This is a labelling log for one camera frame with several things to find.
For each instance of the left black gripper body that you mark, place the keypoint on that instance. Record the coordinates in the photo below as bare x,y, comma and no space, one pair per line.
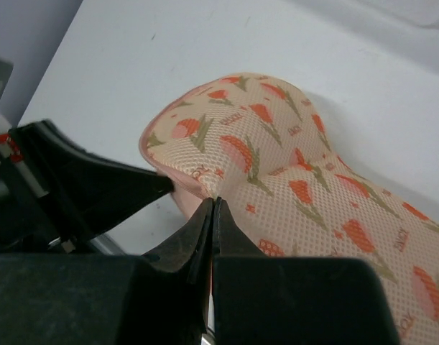
39,168

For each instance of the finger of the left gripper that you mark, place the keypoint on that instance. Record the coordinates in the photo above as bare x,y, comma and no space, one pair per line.
103,192

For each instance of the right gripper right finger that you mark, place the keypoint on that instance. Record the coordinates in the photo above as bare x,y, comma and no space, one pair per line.
228,239

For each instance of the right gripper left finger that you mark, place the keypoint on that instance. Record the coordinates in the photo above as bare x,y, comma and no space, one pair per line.
185,253

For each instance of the peach floral laundry bag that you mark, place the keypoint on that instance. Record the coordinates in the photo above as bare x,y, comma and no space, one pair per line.
258,142

